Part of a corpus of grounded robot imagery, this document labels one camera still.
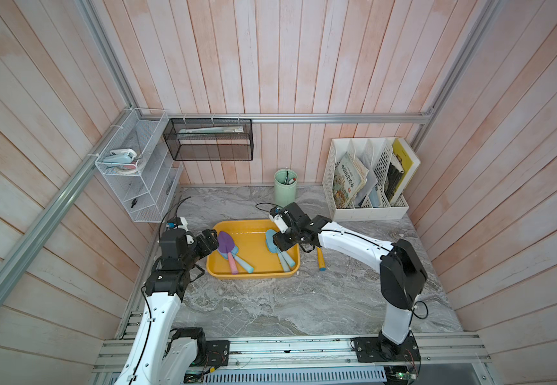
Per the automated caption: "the purple toy shovel pink handle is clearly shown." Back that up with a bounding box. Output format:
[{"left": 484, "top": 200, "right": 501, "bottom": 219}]
[{"left": 218, "top": 231, "right": 238, "bottom": 274}]

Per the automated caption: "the light blue toy shovel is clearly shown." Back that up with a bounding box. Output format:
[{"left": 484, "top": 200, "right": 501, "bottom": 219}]
[{"left": 265, "top": 229, "right": 295, "bottom": 272}]

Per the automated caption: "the yellow toy shovel orange handle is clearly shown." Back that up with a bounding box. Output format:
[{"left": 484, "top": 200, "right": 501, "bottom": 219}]
[{"left": 316, "top": 248, "right": 326, "bottom": 271}]

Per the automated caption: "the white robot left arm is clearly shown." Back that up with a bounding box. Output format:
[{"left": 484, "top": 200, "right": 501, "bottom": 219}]
[{"left": 116, "top": 229, "right": 218, "bottom": 384}]

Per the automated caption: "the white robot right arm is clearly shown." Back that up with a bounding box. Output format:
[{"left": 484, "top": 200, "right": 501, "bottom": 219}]
[{"left": 270, "top": 203, "right": 428, "bottom": 347}]

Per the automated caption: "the yellow plastic storage tray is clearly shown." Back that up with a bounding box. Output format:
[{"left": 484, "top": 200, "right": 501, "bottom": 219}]
[{"left": 206, "top": 219, "right": 301, "bottom": 279}]

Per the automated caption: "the green cylindrical pen cup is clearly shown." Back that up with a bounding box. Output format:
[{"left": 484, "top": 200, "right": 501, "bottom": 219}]
[{"left": 274, "top": 168, "right": 298, "bottom": 207}]

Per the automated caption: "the illustrated children's book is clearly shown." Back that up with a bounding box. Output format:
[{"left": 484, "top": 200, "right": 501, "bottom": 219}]
[{"left": 333, "top": 153, "right": 369, "bottom": 210}]

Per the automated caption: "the white file organizer rack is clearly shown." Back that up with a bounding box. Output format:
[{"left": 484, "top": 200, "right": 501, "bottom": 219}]
[{"left": 323, "top": 138, "right": 408, "bottom": 221}]

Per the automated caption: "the white stapler on shelf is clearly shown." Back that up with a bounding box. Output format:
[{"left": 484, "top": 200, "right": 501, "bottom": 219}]
[{"left": 101, "top": 149, "right": 138, "bottom": 170}]

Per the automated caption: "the yellow cover book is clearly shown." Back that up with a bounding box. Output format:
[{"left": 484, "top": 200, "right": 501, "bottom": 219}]
[{"left": 392, "top": 137, "right": 421, "bottom": 194}]

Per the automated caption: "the blue toy shovel teal handle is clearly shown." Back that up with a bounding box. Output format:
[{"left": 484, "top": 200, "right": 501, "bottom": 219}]
[{"left": 218, "top": 245, "right": 254, "bottom": 274}]

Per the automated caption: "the black wire mesh basket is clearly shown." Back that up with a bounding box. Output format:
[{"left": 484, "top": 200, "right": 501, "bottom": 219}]
[{"left": 163, "top": 117, "right": 254, "bottom": 161}]

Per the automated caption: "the white wire mesh shelf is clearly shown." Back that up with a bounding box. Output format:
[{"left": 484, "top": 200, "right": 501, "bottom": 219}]
[{"left": 95, "top": 108, "right": 184, "bottom": 223}]

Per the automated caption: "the aluminium frame rail back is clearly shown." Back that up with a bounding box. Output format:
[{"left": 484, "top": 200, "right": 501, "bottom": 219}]
[{"left": 141, "top": 110, "right": 432, "bottom": 124}]

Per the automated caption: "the aluminium frame rail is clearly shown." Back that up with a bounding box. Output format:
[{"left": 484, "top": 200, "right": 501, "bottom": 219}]
[
  {"left": 141, "top": 110, "right": 432, "bottom": 124},
  {"left": 0, "top": 106, "right": 135, "bottom": 307},
  {"left": 411, "top": 0, "right": 506, "bottom": 152}
]

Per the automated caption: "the aluminium frame rail left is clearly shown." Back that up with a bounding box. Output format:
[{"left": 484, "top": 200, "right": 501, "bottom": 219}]
[{"left": 0, "top": 106, "right": 135, "bottom": 307}]

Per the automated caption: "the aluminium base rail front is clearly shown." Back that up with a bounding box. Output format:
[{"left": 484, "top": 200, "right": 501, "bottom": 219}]
[{"left": 90, "top": 330, "right": 500, "bottom": 384}]

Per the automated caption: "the aluminium frame rail right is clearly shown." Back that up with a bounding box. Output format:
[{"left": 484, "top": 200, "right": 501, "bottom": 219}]
[{"left": 411, "top": 0, "right": 506, "bottom": 152}]

